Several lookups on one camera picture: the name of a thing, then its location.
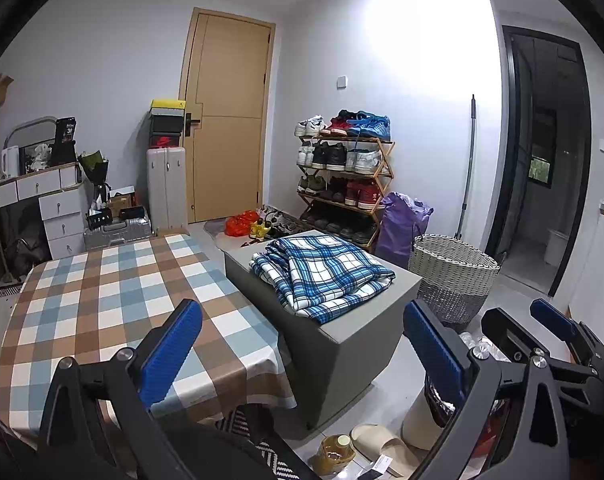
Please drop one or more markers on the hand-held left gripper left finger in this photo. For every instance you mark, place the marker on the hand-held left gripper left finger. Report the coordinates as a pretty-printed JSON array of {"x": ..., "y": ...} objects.
[{"x": 174, "y": 355}]

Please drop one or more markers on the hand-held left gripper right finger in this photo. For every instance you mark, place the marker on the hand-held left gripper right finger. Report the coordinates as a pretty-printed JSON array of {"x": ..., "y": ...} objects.
[{"x": 434, "y": 355}]

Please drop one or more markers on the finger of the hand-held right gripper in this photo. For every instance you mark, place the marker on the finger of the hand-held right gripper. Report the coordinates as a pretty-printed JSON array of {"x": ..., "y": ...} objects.
[
  {"x": 507, "y": 327},
  {"x": 552, "y": 315}
]

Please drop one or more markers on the blue plaid shirt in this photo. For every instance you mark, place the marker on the blue plaid shirt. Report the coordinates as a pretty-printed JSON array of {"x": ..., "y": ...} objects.
[{"x": 322, "y": 275}]

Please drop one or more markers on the white side cabinet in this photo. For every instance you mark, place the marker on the white side cabinet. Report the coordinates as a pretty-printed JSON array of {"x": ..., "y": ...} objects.
[{"x": 599, "y": 270}]

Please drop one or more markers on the woven laundry basket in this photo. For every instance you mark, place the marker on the woven laundry basket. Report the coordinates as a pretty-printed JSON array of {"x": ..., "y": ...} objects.
[{"x": 454, "y": 280}]

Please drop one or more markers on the brown checkered tablecloth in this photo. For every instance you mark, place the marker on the brown checkered tablecloth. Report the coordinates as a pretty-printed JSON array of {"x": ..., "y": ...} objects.
[{"x": 107, "y": 300}]

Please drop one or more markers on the grey storage ottoman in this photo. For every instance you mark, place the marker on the grey storage ottoman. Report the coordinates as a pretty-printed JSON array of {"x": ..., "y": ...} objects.
[{"x": 342, "y": 350}]

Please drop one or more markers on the beige slipper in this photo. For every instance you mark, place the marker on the beige slipper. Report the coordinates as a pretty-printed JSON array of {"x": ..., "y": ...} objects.
[{"x": 382, "y": 447}]

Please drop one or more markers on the grey door mat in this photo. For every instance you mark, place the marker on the grey door mat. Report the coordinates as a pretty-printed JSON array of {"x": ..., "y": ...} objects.
[{"x": 222, "y": 240}]

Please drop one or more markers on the purple plastic bag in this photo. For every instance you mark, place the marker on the purple plastic bag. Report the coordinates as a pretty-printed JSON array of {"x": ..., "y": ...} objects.
[{"x": 399, "y": 230}]

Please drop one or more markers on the silver ribbed suitcase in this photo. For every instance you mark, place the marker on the silver ribbed suitcase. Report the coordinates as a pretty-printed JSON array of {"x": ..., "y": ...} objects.
[{"x": 114, "y": 234}]

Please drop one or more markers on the black and white rug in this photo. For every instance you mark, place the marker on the black and white rug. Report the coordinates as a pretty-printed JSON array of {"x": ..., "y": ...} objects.
[{"x": 277, "y": 455}]

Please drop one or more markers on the bottle of yellow liquid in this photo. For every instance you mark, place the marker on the bottle of yellow liquid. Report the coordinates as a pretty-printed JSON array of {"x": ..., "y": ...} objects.
[{"x": 334, "y": 457}]

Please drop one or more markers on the orange plastic bag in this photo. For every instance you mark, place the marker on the orange plastic bag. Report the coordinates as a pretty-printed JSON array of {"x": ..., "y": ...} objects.
[{"x": 239, "y": 225}]

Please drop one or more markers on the yellow sneakers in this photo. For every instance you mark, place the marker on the yellow sneakers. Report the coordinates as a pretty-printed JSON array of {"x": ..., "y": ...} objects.
[{"x": 259, "y": 230}]

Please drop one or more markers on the black box on suitcase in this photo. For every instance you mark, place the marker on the black box on suitcase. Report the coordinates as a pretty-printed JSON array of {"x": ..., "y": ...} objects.
[{"x": 99, "y": 219}]

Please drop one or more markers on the brown cardboard box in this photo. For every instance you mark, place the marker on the brown cardboard box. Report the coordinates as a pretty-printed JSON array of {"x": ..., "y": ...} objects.
[{"x": 119, "y": 205}]

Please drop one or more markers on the white tall cabinet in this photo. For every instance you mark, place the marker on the white tall cabinet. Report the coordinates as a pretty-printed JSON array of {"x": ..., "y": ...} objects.
[{"x": 166, "y": 190}]

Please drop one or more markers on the dark handbag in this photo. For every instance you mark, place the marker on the dark handbag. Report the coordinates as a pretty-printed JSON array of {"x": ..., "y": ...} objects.
[{"x": 24, "y": 257}]

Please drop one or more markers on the white drawer cabinet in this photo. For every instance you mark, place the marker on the white drawer cabinet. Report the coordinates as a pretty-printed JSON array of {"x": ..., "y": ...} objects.
[{"x": 59, "y": 205}]

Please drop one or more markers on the wrapped flower bouquet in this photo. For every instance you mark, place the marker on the wrapped flower bouquet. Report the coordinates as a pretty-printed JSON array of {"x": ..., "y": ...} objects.
[{"x": 94, "y": 165}]

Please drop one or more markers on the red and black shoe box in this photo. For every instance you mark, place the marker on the red and black shoe box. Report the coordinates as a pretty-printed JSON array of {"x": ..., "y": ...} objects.
[{"x": 165, "y": 140}]

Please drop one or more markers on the yellow shoe box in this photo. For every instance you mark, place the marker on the yellow shoe box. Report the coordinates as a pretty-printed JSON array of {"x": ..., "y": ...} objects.
[{"x": 168, "y": 107}]

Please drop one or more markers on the wooden door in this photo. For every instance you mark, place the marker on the wooden door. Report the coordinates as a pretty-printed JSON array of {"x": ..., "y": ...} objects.
[{"x": 227, "y": 110}]

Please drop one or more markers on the white electric kettle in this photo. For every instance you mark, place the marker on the white electric kettle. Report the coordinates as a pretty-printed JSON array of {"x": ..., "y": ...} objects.
[{"x": 10, "y": 162}]

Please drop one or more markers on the arched mirror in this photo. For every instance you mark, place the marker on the arched mirror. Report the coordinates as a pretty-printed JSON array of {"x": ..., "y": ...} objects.
[{"x": 32, "y": 135}]

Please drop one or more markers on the black doorway frame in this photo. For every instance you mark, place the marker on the black doorway frame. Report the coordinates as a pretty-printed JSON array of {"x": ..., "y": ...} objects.
[{"x": 579, "y": 160}]

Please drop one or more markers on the white wall switch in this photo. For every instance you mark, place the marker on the white wall switch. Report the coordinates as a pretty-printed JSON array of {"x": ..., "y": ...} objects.
[{"x": 341, "y": 81}]

